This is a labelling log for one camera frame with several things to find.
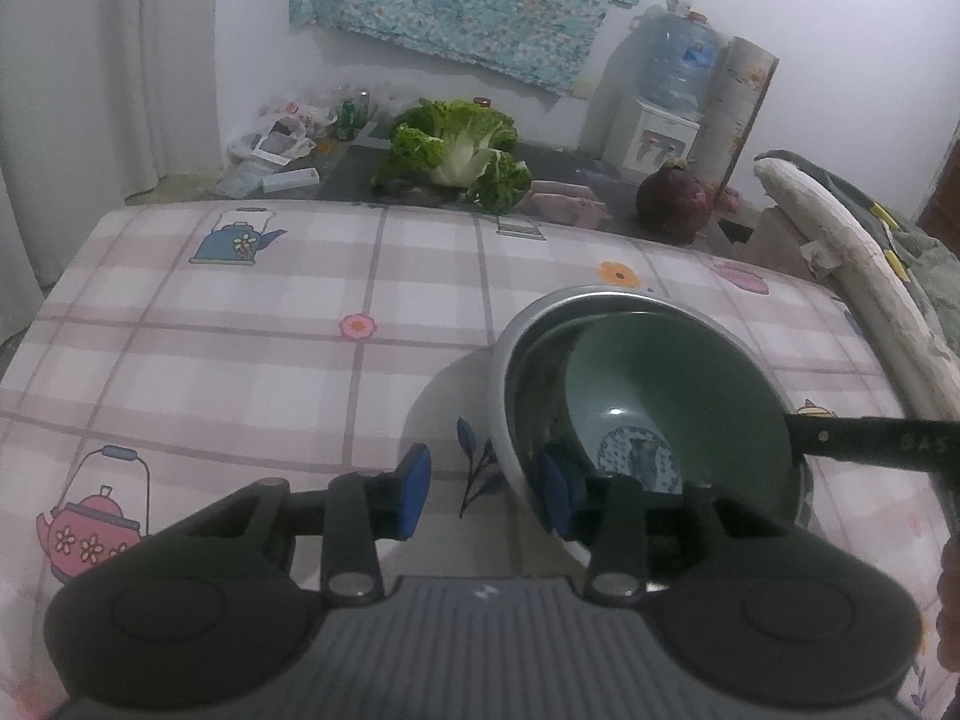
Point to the napa cabbage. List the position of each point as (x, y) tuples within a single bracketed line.
[(450, 150)]

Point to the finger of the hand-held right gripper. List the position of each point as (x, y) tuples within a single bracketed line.
[(862, 439)]

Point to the grey bedding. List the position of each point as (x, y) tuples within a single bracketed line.
[(915, 247)]

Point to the white water dispenser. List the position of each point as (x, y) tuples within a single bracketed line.
[(649, 135)]

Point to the wide steel bowl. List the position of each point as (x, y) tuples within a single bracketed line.
[(501, 420)]

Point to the blue water bottle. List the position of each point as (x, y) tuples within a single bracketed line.
[(679, 60)]

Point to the floral wall cloth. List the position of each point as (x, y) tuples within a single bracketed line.
[(465, 0)]

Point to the green ceramic bowl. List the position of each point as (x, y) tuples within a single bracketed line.
[(675, 375)]

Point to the cardboard box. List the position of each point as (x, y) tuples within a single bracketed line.
[(780, 240)]

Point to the small white box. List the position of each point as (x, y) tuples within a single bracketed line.
[(291, 181)]

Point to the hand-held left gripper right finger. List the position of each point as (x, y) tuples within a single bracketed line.
[(555, 495)]

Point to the red onion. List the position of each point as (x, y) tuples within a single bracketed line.
[(671, 202)]

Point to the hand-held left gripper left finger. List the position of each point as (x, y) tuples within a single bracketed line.
[(414, 491)]

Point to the person's right hand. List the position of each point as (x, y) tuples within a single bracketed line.
[(951, 607)]

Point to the white plastic bag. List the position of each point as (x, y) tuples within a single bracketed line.
[(281, 127)]

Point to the dark low table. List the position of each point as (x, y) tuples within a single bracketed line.
[(570, 169)]

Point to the white curtain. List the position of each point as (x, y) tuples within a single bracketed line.
[(90, 90)]

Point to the small white figurine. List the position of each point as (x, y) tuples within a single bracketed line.
[(679, 1)]

